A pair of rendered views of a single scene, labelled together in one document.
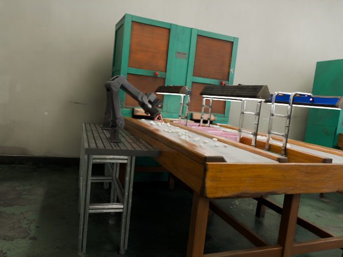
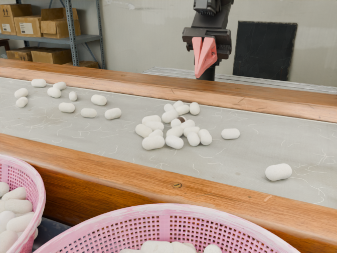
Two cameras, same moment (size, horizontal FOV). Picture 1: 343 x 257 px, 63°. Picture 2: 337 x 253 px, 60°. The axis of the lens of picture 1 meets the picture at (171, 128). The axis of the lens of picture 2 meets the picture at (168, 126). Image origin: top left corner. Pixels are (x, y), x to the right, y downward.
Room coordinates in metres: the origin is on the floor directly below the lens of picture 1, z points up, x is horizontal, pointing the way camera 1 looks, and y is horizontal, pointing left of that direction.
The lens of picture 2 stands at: (2.50, -0.39, 0.97)
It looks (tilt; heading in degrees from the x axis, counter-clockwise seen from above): 25 degrees down; 135
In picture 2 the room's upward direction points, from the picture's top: straight up
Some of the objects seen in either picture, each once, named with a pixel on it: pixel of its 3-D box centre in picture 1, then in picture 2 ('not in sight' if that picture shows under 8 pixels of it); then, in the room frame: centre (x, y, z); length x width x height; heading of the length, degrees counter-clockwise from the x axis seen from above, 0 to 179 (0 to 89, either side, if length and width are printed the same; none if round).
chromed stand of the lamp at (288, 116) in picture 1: (287, 126); not in sight; (1.84, -0.77, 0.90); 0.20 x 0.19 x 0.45; 23
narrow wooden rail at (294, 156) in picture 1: (233, 139); not in sight; (2.33, -0.53, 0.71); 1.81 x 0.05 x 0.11; 23
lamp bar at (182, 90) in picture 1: (170, 90); not in sight; (2.56, 0.05, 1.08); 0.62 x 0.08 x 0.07; 23
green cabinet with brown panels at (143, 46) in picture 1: (173, 72); not in sight; (3.36, 0.05, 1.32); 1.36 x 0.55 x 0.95; 113
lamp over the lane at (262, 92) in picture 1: (229, 91); not in sight; (1.66, -0.32, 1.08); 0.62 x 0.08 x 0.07; 23
